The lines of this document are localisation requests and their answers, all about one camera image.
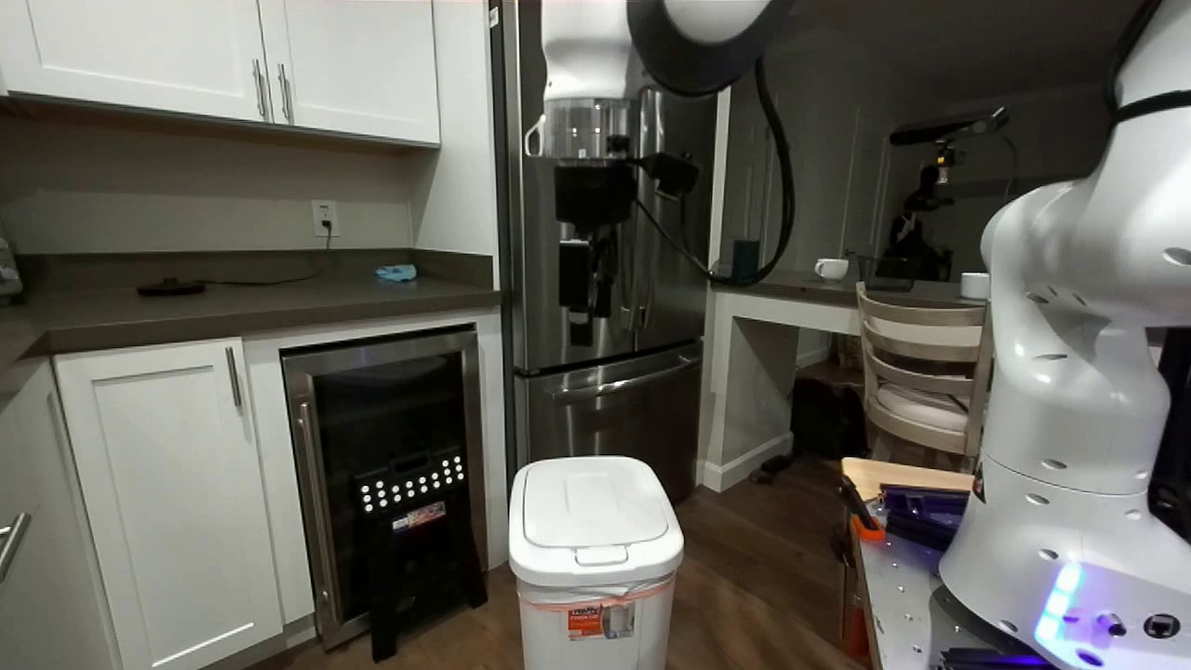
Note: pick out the metal robot mounting plate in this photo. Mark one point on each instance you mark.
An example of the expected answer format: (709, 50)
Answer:
(900, 595)

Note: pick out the white lower cabinet door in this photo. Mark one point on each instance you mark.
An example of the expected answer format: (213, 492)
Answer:
(161, 507)

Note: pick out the white cup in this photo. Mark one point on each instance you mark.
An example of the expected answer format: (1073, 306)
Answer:
(977, 285)

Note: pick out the white plastic bin body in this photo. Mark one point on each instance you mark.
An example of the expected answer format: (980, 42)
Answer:
(554, 634)

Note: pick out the stainless steel refrigerator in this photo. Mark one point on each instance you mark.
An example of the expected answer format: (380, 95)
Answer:
(656, 322)

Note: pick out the white cabinet door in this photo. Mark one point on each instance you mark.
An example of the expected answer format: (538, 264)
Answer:
(358, 69)
(161, 507)
(135, 58)

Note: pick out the white wall outlet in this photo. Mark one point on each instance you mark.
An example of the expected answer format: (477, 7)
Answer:
(327, 220)

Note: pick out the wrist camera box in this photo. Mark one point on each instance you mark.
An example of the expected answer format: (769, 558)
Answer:
(672, 172)

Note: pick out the white upper cabinet door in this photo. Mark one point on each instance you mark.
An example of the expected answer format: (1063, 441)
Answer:
(358, 69)
(135, 58)

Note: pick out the white desk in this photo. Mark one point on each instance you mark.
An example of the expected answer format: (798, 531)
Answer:
(745, 374)

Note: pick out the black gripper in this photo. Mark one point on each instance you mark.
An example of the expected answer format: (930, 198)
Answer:
(596, 194)

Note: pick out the black heater with white buttons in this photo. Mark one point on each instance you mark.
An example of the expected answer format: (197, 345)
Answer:
(410, 420)

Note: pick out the dark tall cup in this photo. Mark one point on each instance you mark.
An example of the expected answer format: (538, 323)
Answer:
(745, 260)

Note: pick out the wooden board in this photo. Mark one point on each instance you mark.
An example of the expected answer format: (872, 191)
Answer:
(906, 472)

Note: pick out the white mug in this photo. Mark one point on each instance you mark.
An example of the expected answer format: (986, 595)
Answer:
(832, 270)

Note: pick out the dark stand with boom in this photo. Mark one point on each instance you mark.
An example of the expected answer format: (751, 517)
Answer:
(919, 234)

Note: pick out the white bin lid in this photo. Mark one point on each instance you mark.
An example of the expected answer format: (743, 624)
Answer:
(596, 502)

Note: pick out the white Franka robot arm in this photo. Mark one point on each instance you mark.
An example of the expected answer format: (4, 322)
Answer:
(1082, 374)

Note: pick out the small blue countertop item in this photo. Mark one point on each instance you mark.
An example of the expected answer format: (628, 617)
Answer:
(395, 271)

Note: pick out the wooden slat-back chair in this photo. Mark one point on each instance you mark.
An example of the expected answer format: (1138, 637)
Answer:
(919, 374)

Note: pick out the dark blue box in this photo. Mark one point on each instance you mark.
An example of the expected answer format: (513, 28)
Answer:
(926, 512)

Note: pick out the flat black countertop object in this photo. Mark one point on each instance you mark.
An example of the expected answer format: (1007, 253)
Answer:
(174, 286)

